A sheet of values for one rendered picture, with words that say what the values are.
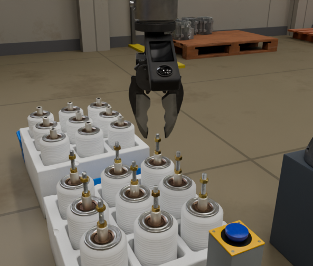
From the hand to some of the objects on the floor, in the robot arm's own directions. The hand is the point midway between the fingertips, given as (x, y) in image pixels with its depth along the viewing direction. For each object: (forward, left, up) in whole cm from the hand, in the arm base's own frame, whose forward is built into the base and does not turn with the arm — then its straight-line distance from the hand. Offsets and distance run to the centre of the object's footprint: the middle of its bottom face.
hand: (155, 132), depth 67 cm
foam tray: (+3, -67, -46) cm, 81 cm away
